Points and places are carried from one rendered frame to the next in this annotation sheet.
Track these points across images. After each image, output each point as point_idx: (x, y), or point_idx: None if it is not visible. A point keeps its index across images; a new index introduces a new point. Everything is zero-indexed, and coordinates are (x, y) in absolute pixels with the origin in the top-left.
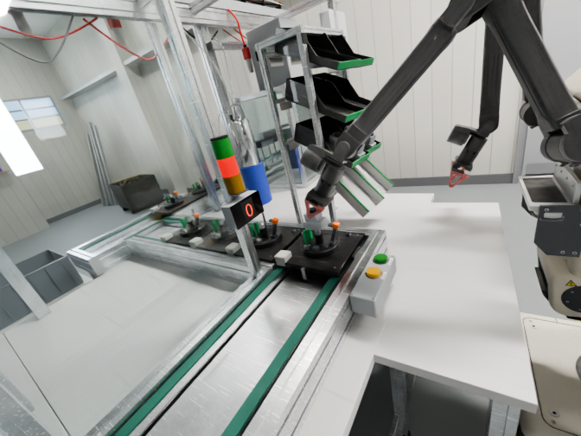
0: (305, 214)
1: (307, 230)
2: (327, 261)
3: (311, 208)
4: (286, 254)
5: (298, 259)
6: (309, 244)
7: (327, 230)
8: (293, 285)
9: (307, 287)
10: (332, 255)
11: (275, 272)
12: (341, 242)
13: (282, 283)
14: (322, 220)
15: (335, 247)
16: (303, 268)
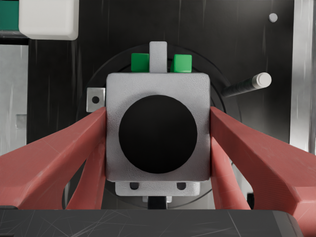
0: (110, 93)
1: (172, 61)
2: (71, 193)
3: (169, 126)
4: (41, 29)
5: (57, 81)
6: (103, 105)
7: (284, 97)
8: (11, 92)
9: (16, 138)
10: (110, 196)
11: (4, 16)
12: (201, 197)
13: (11, 50)
14: (144, 194)
15: (133, 205)
16: (21, 123)
